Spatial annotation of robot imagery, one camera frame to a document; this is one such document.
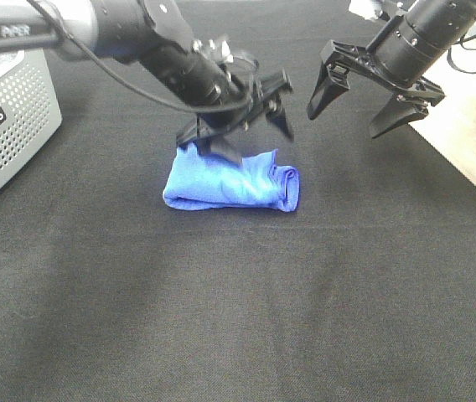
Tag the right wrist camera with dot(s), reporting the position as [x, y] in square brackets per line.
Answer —
[371, 10]

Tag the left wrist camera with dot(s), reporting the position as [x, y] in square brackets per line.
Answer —
[219, 51]

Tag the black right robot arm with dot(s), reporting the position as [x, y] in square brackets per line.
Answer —
[396, 58]

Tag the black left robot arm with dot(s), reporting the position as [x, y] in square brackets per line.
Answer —
[220, 86]

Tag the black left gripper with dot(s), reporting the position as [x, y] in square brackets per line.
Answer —
[263, 98]

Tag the grey perforated plastic basket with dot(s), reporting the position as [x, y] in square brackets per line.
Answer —
[29, 110]

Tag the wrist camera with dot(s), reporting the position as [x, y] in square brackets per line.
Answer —
[371, 10]
[219, 51]

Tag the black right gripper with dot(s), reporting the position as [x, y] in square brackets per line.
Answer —
[339, 59]

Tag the blue microfiber towel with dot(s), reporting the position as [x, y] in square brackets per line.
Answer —
[200, 182]

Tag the black table cloth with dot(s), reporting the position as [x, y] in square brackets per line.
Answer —
[366, 293]

